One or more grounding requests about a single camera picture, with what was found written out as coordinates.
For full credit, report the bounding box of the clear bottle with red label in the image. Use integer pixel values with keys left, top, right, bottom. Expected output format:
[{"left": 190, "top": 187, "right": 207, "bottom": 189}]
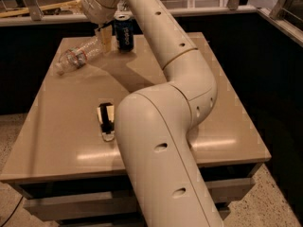
[{"left": 55, "top": 36, "right": 102, "bottom": 76}]

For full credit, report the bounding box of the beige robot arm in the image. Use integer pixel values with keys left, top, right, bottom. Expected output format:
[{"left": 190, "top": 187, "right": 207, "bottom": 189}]
[{"left": 81, "top": 0, "right": 223, "bottom": 227}]

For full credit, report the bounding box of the beige drawer cabinet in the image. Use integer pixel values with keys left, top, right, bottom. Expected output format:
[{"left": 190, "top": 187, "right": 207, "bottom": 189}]
[{"left": 0, "top": 31, "right": 273, "bottom": 227}]

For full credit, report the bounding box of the top drawer front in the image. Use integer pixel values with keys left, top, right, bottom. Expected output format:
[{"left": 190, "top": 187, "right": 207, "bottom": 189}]
[{"left": 24, "top": 178, "right": 255, "bottom": 221}]

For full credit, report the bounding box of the blue Pepsi can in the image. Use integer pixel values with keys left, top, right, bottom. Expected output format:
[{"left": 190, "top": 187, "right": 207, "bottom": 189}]
[{"left": 114, "top": 14, "right": 134, "bottom": 52}]

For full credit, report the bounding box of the grey metal railing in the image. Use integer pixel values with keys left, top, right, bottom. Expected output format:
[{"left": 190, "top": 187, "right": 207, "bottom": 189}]
[{"left": 0, "top": 0, "right": 303, "bottom": 44}]

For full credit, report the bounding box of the small black and clear object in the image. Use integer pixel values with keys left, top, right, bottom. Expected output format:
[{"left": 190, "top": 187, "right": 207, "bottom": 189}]
[{"left": 97, "top": 102, "right": 115, "bottom": 142}]

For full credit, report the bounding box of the black cable on floor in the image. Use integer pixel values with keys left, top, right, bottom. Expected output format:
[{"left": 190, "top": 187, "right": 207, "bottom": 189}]
[{"left": 0, "top": 195, "right": 25, "bottom": 227}]

